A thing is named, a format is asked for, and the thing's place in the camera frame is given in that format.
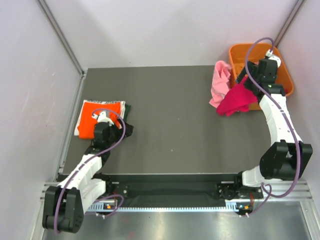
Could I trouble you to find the magenta t shirt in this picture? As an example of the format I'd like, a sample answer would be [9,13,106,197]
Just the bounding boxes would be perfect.
[216,76,258,117]

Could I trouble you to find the light pink t shirt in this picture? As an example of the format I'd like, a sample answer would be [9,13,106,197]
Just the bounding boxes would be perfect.
[209,60,232,108]

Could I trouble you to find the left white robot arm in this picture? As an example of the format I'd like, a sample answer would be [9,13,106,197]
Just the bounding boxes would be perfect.
[42,122,134,233]

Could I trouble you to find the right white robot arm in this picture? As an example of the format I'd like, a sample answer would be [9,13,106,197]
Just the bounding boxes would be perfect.
[233,58,313,198]

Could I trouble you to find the folded dark green t shirt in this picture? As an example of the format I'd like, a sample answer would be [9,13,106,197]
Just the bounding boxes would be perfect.
[122,104,134,138]

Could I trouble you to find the orange plastic basket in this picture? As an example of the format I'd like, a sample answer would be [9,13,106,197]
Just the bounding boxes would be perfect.
[228,43,295,111]

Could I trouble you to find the folded white printed t shirt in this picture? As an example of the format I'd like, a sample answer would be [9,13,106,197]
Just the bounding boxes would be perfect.
[74,99,126,137]

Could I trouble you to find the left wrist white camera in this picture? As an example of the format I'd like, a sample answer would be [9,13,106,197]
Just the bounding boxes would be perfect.
[91,110,115,127]

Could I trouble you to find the wrist white camera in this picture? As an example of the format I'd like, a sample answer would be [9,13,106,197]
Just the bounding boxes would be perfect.
[91,110,115,127]
[265,49,282,68]

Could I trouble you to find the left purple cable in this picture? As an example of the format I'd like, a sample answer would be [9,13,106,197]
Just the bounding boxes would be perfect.
[53,108,126,233]

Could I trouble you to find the purple cable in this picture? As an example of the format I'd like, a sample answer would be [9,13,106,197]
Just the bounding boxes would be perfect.
[53,108,126,233]
[239,37,305,218]

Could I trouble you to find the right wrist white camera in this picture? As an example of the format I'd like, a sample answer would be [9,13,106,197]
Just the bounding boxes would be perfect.
[265,49,282,68]

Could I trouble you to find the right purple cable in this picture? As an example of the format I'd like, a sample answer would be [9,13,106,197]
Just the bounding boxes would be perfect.
[239,37,305,218]

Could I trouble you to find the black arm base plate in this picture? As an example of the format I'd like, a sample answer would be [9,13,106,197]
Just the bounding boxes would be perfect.
[93,173,265,209]

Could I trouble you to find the aluminium frame rail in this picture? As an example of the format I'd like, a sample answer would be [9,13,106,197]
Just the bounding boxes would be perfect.
[39,179,314,201]

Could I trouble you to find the grey slotted cable duct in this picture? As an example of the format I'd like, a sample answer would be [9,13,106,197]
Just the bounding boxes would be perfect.
[87,200,253,214]

